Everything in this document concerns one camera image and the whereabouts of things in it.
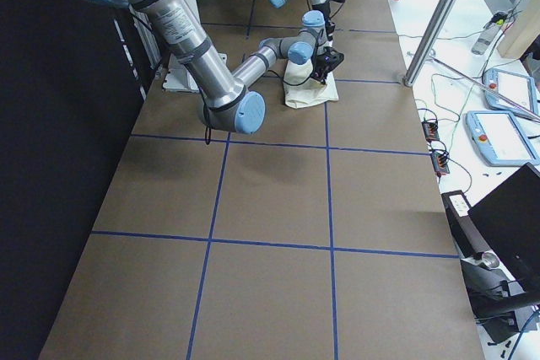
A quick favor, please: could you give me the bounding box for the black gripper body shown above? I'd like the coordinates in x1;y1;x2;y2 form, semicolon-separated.
314;0;335;46
310;56;330;84

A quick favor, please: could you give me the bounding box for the black laptop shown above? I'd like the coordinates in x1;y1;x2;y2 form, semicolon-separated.
468;163;539;291

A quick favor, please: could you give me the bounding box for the far blue teach pendant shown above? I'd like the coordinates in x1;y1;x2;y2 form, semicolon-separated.
483;68;538;118

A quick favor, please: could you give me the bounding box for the aluminium frame post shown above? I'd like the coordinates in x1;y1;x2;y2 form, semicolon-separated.
402;0;456;87

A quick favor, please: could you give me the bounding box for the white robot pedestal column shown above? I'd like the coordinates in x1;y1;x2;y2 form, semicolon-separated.
113;0;229;94

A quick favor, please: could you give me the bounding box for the black camera tripod mount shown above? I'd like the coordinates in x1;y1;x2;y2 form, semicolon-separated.
441;191;539;343

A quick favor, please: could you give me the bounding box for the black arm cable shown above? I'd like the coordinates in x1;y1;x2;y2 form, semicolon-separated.
202;98;214;145

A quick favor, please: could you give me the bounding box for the cream long-sleeve cat shirt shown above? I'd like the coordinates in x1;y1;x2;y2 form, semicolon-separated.
283;61;339;109

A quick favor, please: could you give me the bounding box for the long metal grabber stick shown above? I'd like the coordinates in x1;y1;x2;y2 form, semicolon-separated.
429;56;540;121

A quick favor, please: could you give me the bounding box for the near blue teach pendant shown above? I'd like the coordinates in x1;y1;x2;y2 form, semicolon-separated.
465;110;539;167

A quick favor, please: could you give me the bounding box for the blue teach pendant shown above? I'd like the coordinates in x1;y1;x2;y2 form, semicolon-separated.
483;68;538;118
465;110;539;167

